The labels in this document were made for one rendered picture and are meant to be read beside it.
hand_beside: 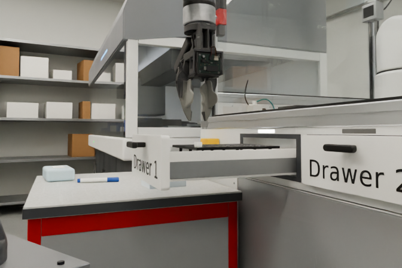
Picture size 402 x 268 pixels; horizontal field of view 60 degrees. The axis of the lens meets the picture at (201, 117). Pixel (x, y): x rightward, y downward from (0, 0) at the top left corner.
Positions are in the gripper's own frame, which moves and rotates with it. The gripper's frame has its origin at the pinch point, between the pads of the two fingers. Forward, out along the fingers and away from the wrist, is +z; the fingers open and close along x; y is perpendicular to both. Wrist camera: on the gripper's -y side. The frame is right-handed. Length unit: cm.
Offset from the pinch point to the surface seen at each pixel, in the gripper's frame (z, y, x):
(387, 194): 14.3, 33.1, 21.1
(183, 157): 9.1, 6.6, -5.5
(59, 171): 18, -57, -29
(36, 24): -136, -420, -55
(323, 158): 9.4, 18.0, 21.1
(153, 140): 5.7, 2.3, -10.8
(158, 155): 8.6, 6.1, -10.9
